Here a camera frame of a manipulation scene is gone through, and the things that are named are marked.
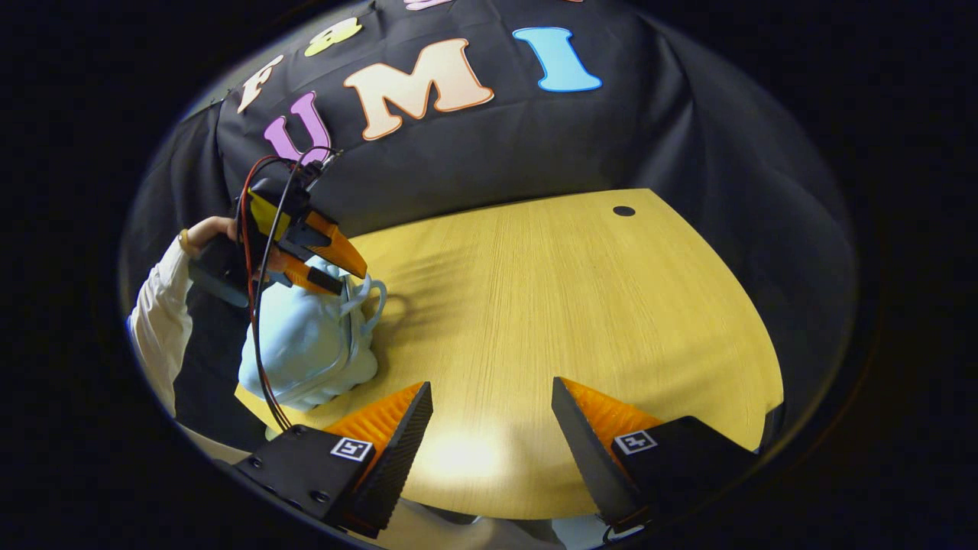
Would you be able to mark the light blue suitcase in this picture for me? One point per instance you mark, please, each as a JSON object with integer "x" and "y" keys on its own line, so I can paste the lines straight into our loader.
{"x": 306, "y": 344}

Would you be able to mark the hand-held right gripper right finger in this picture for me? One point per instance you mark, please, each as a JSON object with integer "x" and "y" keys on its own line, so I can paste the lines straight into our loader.
{"x": 588, "y": 451}

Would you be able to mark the person's beige trousers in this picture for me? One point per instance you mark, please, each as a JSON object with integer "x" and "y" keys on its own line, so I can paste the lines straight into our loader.
{"x": 458, "y": 535}

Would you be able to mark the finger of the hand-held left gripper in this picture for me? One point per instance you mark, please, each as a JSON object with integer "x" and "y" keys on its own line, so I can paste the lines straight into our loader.
{"x": 336, "y": 244}
{"x": 306, "y": 276}

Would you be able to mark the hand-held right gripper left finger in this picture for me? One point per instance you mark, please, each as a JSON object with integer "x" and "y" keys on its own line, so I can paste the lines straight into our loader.
{"x": 401, "y": 451}

